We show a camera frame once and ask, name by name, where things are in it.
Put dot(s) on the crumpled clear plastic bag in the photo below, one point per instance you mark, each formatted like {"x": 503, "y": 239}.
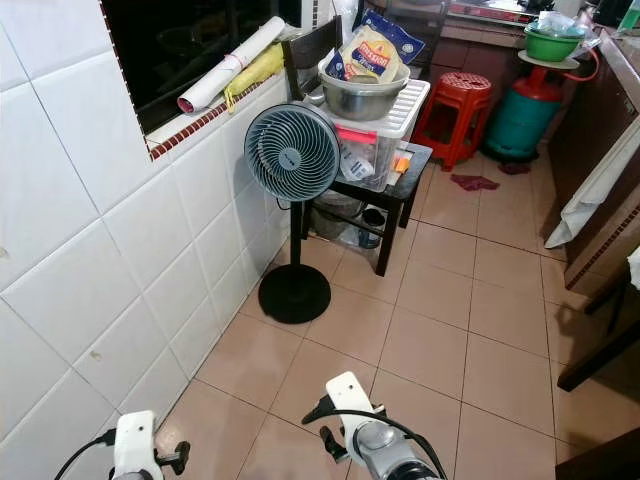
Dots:
{"x": 555, "y": 22}

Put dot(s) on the white plate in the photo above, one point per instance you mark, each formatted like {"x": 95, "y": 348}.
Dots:
{"x": 535, "y": 61}

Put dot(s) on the yellow cloth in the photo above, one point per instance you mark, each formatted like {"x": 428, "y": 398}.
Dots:
{"x": 255, "y": 72}

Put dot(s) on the dark wooden cabinet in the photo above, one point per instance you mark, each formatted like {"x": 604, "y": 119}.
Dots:
{"x": 585, "y": 110}

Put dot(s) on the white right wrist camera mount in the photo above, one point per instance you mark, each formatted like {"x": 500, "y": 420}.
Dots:
{"x": 352, "y": 400}

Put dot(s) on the white hanging cloth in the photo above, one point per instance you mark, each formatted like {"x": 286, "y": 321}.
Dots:
{"x": 595, "y": 190}

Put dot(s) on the small orange box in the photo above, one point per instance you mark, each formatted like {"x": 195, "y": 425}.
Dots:
{"x": 402, "y": 161}

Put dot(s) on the blue snack bag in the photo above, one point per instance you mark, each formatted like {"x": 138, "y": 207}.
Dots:
{"x": 405, "y": 38}

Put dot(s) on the rolled white paper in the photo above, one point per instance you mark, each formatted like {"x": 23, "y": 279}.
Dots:
{"x": 232, "y": 62}

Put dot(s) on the dark red rag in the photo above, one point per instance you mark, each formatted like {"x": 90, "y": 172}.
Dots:
{"x": 473, "y": 182}

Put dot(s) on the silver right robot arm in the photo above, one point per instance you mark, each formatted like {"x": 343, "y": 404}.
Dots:
{"x": 390, "y": 452}

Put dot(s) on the green plastic bowl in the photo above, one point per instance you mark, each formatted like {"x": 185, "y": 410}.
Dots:
{"x": 552, "y": 46}

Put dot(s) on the clear storage box white lid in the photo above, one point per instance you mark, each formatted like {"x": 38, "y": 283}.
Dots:
{"x": 375, "y": 150}

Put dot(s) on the green gas cylinder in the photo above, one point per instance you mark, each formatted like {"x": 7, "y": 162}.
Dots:
{"x": 522, "y": 120}

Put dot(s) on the red plastic stool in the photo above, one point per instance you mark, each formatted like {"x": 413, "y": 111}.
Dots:
{"x": 455, "y": 105}

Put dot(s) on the yellow snack bag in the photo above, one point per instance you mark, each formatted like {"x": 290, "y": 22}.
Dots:
{"x": 370, "y": 56}

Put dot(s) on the dark wooden furniture frame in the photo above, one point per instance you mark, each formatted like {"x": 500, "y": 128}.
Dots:
{"x": 600, "y": 355}

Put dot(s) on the grey pedestal fan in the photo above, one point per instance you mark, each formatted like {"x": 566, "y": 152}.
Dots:
{"x": 292, "y": 152}

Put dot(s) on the small black table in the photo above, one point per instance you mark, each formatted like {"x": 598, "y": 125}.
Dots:
{"x": 390, "y": 205}

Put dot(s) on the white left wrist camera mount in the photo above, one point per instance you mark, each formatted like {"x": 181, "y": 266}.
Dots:
{"x": 135, "y": 445}

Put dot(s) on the dark wooden chair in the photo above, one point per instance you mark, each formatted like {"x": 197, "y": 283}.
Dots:
{"x": 305, "y": 52}

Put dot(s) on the large steel basin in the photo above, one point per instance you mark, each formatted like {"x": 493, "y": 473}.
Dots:
{"x": 363, "y": 98}

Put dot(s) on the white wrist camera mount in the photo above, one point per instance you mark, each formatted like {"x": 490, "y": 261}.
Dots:
{"x": 352, "y": 400}
{"x": 135, "y": 445}

